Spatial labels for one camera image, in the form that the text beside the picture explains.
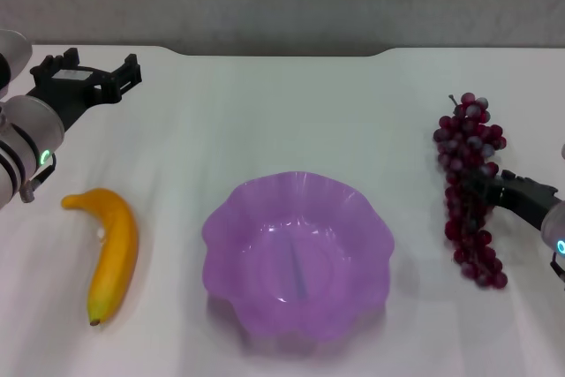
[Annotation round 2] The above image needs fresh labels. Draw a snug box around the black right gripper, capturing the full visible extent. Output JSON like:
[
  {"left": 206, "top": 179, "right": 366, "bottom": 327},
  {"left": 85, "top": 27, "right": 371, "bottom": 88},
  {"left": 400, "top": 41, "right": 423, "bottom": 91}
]
[{"left": 460, "top": 169, "right": 562, "bottom": 233}]

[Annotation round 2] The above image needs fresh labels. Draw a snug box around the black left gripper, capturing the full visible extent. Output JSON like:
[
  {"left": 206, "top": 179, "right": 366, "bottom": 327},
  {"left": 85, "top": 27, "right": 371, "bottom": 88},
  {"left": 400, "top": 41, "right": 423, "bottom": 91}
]
[{"left": 25, "top": 48, "right": 144, "bottom": 132}]

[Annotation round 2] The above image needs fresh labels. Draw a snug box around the dark red grape bunch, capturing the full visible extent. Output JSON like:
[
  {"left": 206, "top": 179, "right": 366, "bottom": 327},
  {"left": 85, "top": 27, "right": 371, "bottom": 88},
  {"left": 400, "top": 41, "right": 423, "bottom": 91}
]
[{"left": 432, "top": 92, "right": 510, "bottom": 291}]

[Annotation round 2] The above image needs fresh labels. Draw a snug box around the yellow banana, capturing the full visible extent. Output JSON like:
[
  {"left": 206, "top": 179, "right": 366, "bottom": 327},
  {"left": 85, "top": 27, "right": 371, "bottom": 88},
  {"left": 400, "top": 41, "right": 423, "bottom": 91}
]
[{"left": 60, "top": 188, "right": 140, "bottom": 328}]

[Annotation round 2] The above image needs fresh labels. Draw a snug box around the purple wavy plastic bowl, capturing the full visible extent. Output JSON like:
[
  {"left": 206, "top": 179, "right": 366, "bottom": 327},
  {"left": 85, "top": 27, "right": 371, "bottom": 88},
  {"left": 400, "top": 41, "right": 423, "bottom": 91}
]
[{"left": 201, "top": 170, "right": 396, "bottom": 345}]

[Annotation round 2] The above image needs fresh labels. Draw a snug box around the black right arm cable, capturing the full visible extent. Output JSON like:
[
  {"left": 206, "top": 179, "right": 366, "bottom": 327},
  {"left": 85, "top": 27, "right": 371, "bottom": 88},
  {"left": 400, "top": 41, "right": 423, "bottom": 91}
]
[{"left": 550, "top": 252, "right": 565, "bottom": 292}]

